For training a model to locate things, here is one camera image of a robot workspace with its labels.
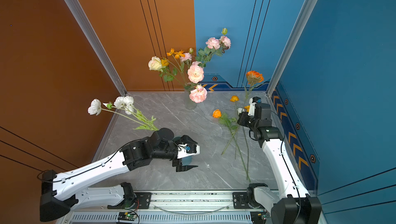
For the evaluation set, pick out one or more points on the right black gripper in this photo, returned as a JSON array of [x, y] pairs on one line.
[[245, 119]]

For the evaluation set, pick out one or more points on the red orange flower stem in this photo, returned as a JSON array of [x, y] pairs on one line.
[[254, 80]]

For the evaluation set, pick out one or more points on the large pink ranunculus stem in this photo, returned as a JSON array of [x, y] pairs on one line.
[[195, 74]]

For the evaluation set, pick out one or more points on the white poppy flower stem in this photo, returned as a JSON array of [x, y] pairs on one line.
[[124, 106]]

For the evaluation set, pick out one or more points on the pink rose flower stem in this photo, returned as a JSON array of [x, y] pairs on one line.
[[214, 47]]

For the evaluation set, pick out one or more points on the pink peony flower stem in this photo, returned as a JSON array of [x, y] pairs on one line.
[[186, 61]]

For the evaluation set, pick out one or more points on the orange poppy flower stem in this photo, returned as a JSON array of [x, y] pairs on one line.
[[174, 56]]

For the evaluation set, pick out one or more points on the white rose flower stem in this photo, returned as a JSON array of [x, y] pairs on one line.
[[155, 63]]

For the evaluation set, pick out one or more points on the blue cylindrical vase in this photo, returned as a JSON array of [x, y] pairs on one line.
[[187, 160]]

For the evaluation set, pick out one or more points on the clear glass vase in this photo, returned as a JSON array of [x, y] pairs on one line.
[[189, 104]]

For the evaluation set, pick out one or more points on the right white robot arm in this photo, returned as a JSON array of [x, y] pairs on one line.
[[292, 204]]

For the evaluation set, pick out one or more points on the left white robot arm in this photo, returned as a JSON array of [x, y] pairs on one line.
[[72, 190]]

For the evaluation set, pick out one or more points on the small white bud stem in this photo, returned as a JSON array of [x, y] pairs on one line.
[[244, 137]]

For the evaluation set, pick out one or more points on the orange rose flower stem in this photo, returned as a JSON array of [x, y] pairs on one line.
[[231, 124]]

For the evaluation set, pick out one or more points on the left green circuit board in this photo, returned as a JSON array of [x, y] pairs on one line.
[[128, 218]]

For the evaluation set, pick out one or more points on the right circuit board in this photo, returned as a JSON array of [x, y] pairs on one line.
[[258, 217]]

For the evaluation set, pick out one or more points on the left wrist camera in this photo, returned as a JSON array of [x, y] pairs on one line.
[[182, 154]]

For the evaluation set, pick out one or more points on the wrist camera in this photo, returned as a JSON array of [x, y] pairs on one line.
[[251, 107], [182, 154]]

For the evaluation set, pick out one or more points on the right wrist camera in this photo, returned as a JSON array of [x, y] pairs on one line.
[[251, 107]]

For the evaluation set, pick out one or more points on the aluminium front rail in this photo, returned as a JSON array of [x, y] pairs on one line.
[[191, 199]]

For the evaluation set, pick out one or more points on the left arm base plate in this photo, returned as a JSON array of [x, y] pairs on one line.
[[141, 201]]

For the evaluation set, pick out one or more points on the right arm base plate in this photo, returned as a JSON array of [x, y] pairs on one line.
[[244, 200]]

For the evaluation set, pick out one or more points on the right aluminium corner post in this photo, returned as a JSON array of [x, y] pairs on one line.
[[298, 28]]

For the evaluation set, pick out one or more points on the aluminium corner post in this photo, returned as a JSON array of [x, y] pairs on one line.
[[298, 28], [92, 37]]

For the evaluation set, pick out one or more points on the left aluminium corner post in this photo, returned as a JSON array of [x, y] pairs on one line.
[[92, 37]]

